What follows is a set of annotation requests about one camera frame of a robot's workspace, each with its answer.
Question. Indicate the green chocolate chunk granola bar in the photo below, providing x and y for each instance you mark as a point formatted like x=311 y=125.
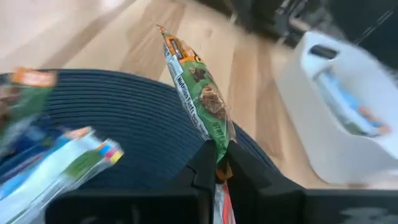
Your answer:
x=202 y=93

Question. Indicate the dark blue woven round placemat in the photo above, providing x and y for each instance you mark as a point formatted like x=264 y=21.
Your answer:
x=140 y=124

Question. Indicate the dark blue green granola bar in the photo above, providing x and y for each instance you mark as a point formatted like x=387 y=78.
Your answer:
x=34 y=137

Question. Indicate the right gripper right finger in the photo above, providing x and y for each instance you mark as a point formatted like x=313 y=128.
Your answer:
x=245 y=180

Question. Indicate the granola bar with colour marks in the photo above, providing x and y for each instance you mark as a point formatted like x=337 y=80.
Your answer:
x=62 y=177

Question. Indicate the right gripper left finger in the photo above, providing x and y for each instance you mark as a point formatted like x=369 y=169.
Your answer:
x=205 y=168

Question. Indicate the white plastic bin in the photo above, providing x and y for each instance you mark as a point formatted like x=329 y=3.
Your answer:
x=326 y=161

